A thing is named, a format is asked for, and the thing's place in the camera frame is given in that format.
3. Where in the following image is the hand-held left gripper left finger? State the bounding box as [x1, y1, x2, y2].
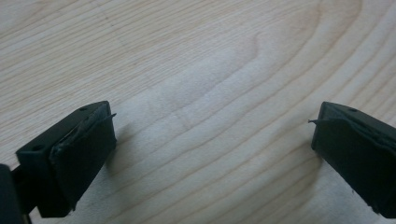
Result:
[15, 100, 118, 218]

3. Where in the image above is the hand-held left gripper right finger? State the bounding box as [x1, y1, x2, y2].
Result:
[307, 101, 396, 219]

